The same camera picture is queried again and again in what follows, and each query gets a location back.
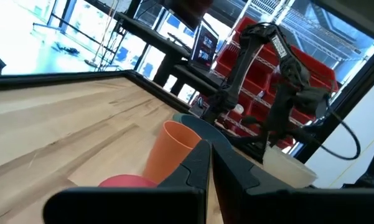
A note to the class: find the black frame post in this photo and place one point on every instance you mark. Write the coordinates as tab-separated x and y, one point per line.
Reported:
345	99

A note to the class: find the red bowl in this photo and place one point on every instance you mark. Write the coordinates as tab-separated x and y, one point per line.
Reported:
127	181

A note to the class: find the white bowl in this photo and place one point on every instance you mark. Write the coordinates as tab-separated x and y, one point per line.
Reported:
286	168

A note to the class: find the black desk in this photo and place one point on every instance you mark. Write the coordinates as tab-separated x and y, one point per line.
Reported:
155	37

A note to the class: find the orange plastic cup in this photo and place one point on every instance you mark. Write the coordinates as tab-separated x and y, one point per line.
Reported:
169	149

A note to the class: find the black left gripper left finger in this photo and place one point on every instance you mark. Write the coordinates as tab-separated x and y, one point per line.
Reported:
180	202

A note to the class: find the black table edge rail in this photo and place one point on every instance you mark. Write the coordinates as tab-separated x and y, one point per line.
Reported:
81	76

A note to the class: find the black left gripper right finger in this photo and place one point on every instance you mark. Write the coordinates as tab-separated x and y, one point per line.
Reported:
267	205

